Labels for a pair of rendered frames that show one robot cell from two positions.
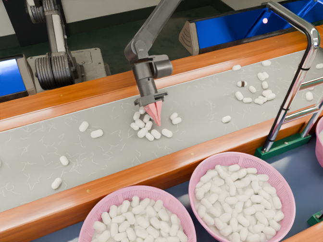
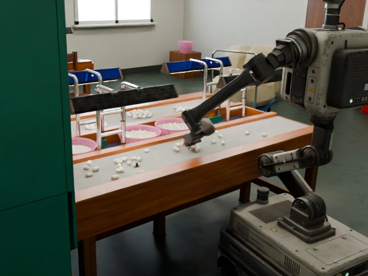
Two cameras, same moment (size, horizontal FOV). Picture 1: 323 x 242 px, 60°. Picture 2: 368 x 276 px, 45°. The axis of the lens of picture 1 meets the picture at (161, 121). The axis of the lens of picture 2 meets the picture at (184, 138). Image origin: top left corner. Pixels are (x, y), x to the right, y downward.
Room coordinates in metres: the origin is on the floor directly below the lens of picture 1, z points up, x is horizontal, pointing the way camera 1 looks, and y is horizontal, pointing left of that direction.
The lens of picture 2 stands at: (2.87, -0.64, 1.62)
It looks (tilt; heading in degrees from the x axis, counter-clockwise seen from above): 19 degrees down; 164
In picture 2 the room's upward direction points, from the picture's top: 2 degrees clockwise
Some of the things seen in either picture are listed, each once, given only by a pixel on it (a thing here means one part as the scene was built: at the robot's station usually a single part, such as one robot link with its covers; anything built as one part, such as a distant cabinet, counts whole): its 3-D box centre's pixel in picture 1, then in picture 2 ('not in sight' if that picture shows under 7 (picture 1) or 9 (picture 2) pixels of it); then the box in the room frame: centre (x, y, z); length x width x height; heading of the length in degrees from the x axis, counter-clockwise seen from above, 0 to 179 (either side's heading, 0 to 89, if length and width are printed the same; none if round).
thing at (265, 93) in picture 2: not in sight; (247, 88); (-2.16, 1.60, 0.41); 0.74 x 0.56 x 0.39; 117
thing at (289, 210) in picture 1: (237, 202); (139, 138); (0.36, -0.21, 0.72); 0.27 x 0.27 x 0.10
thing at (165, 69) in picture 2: not in sight; (197, 64); (-0.19, 0.32, 1.08); 0.62 x 0.08 x 0.07; 114
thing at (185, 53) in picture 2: not in sight; (185, 58); (-5.08, 1.59, 0.32); 0.42 x 0.42 x 0.63; 27
